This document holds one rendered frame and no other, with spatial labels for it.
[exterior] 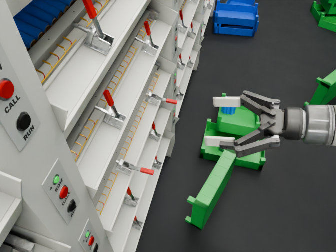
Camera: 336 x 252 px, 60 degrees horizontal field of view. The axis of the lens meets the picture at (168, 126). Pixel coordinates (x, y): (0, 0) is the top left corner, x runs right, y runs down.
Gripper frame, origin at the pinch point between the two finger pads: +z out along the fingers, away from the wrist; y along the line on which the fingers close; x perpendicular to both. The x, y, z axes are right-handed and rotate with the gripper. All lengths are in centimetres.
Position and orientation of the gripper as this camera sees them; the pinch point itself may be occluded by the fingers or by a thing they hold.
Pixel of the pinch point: (214, 120)
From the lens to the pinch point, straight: 74.0
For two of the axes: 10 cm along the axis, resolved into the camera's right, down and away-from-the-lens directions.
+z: -9.5, -0.5, 3.1
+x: -2.0, -6.8, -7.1
